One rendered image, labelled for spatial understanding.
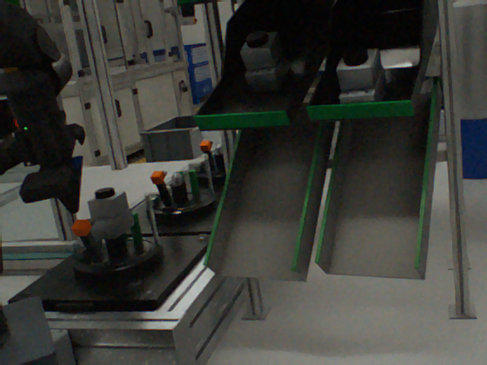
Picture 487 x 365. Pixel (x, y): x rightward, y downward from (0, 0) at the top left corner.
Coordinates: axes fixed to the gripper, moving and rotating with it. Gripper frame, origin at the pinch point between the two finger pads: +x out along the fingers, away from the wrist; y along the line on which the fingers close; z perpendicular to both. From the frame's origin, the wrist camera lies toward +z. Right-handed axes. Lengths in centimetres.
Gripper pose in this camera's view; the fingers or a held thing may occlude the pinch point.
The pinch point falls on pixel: (67, 191)
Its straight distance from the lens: 91.5
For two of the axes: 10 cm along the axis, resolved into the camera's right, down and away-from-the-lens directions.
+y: 2.1, 4.5, -8.7
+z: -9.7, 2.2, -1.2
